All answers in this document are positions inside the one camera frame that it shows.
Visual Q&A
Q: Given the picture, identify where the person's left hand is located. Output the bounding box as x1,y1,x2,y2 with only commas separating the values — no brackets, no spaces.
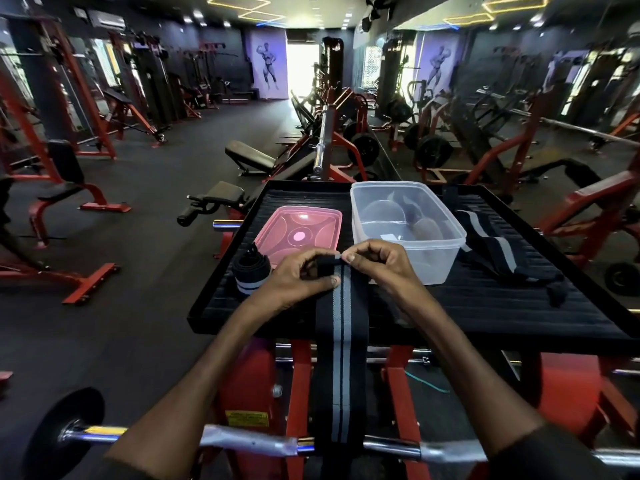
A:
248,247,343,321

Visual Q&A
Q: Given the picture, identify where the yellow ceiling light frame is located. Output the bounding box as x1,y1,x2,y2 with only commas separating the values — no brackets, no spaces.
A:
206,0,287,23

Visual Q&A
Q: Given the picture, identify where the racked chrome barbell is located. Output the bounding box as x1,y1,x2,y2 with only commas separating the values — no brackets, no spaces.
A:
312,104,338,176

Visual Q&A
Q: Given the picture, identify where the red cable machine rack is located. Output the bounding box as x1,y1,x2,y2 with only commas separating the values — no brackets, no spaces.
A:
30,15,118,160

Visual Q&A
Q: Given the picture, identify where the person's left forearm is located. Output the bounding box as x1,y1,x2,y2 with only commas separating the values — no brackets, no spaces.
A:
104,301,273,480

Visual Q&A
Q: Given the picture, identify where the loose black white-striped wrist wrap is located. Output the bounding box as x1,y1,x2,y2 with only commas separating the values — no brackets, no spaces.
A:
451,209,570,309

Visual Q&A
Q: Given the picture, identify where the white air conditioner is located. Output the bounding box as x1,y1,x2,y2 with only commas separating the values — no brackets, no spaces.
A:
87,9,127,31

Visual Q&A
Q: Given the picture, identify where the person's right hand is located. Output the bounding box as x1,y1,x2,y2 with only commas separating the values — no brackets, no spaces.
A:
340,239,427,315

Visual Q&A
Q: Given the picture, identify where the black weight plate on rack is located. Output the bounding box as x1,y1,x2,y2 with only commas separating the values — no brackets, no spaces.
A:
348,133,381,169

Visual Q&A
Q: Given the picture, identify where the green cable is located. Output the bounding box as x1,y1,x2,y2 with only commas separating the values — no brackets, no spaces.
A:
404,370,452,395

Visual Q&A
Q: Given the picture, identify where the person's right forearm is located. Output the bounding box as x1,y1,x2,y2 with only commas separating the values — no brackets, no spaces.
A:
395,294,547,460

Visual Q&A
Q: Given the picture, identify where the bodybuilder wall poster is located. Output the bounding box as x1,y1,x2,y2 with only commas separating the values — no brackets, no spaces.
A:
249,28,289,101

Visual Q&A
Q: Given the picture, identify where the pink plastic container lid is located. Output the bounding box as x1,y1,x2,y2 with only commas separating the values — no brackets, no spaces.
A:
253,205,344,269

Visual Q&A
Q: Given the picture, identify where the black padded curl bench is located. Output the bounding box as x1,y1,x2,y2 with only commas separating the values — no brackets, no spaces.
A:
176,181,247,228

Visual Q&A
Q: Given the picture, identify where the red seated gym machine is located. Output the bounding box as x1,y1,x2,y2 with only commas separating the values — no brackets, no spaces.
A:
0,70,133,306

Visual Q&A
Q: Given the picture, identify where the rolled black striped wrist wrap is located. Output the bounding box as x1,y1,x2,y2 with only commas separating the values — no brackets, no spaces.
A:
231,243,272,297

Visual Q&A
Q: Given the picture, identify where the black incline bench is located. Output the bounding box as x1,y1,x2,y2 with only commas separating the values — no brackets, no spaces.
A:
224,140,279,178

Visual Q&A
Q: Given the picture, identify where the black grey-striped wrist wrap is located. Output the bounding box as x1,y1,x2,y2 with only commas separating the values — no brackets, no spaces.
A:
309,255,372,480

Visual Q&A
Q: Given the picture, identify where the clear plastic storage container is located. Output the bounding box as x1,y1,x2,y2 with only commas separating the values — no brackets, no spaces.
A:
349,181,468,286

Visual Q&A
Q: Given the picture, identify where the black sleeve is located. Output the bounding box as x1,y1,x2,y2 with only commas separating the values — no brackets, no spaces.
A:
487,424,623,480

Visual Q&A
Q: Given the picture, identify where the black ribbed machine platform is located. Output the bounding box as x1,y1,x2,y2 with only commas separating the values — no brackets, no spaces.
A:
187,179,640,356

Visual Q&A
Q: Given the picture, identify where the black wall fan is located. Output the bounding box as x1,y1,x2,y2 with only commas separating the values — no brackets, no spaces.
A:
359,0,397,34

